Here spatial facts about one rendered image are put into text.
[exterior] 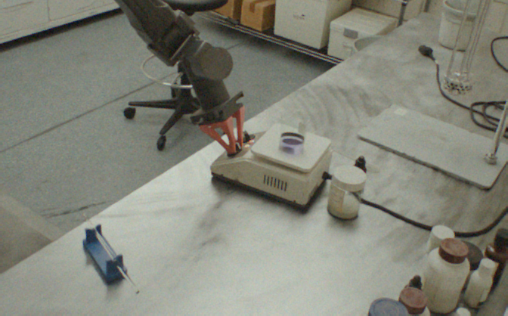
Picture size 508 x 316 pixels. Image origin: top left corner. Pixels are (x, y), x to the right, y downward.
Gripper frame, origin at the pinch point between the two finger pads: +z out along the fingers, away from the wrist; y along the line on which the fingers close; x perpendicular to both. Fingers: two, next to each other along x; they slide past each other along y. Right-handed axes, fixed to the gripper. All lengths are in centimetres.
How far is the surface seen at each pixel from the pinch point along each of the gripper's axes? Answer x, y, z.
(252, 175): -4.2, -3.7, 4.9
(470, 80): -36, 34, 8
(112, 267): 3.0, -34.4, 2.6
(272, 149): -8.4, -0.6, 1.6
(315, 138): -12.8, 7.5, 4.3
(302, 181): -13.8, -3.5, 7.4
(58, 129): 154, 79, 8
